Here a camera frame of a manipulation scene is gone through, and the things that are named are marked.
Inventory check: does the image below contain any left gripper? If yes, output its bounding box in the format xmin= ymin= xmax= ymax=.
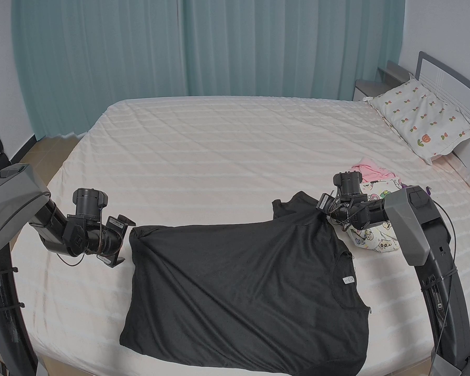
xmin=97 ymin=215 xmax=137 ymax=268

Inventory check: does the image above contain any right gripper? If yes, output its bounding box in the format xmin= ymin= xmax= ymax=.
xmin=316 ymin=191 xmax=340 ymax=215

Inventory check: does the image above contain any black T-shirt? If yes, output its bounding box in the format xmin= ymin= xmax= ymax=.
xmin=119 ymin=191 xmax=373 ymax=371

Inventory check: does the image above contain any bed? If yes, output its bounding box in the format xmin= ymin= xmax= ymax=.
xmin=9 ymin=50 xmax=470 ymax=376

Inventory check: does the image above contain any pink garment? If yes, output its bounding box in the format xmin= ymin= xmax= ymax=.
xmin=350 ymin=157 xmax=400 ymax=183

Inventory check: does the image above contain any white printed pyjama garment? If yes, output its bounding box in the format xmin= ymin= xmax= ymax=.
xmin=346 ymin=179 xmax=406 ymax=254

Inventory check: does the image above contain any purple garment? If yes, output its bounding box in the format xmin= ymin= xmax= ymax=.
xmin=401 ymin=184 xmax=432 ymax=196

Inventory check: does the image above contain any grey bedside table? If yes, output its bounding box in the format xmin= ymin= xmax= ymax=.
xmin=354 ymin=60 xmax=412 ymax=102

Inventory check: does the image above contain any white printed pillow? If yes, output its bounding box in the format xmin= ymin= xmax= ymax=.
xmin=367 ymin=73 xmax=470 ymax=166

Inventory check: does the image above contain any blue-green curtain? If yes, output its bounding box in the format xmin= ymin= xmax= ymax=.
xmin=11 ymin=0 xmax=186 ymax=139
xmin=182 ymin=0 xmax=409 ymax=102

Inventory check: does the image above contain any black cable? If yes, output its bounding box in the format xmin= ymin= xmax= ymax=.
xmin=426 ymin=197 xmax=457 ymax=367

